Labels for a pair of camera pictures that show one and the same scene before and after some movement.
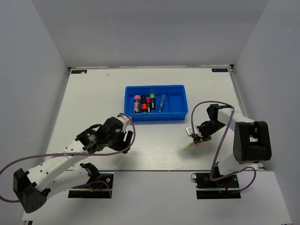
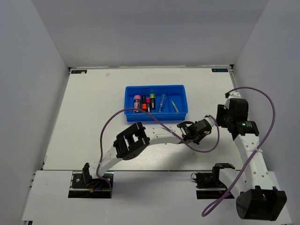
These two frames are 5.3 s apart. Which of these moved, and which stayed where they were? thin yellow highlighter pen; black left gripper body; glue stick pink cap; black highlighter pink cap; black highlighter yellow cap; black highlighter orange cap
Moved: black left gripper body; thin yellow highlighter pen
Stayed: black highlighter orange cap; glue stick pink cap; black highlighter yellow cap; black highlighter pink cap
